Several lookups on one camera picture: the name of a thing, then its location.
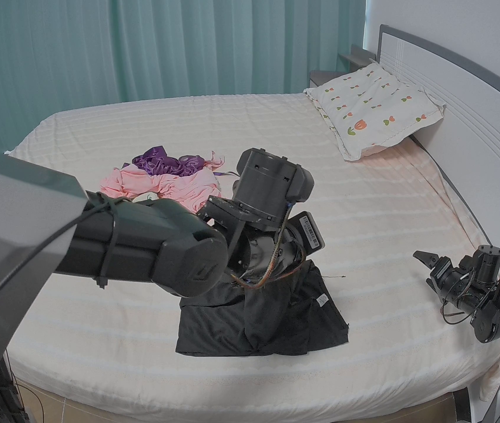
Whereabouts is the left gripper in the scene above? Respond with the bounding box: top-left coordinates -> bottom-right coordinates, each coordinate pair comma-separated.
231,229 -> 309,289

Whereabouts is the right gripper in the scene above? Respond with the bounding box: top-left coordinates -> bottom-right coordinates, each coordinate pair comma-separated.
412,250 -> 466,302

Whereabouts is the black garment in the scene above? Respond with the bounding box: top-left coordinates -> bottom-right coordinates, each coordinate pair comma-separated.
175,260 -> 350,357

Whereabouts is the pile of clothes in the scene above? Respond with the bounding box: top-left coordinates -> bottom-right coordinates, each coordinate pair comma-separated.
100,146 -> 238,214

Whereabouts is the bed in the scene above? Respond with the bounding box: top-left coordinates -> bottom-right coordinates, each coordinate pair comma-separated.
2,24 -> 500,423

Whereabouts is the white printed pillow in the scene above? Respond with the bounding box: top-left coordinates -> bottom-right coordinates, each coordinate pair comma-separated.
303,59 -> 447,162

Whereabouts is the grey bedside table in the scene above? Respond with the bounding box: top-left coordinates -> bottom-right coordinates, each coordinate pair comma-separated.
309,44 -> 381,91

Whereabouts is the blue-green curtain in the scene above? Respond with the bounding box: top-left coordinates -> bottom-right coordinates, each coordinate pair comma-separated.
0,0 -> 368,157

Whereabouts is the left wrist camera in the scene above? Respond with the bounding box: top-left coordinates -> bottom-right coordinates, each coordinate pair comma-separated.
287,211 -> 326,260

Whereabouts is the black cable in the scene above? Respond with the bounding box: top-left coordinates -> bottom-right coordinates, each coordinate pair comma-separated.
0,194 -> 120,331

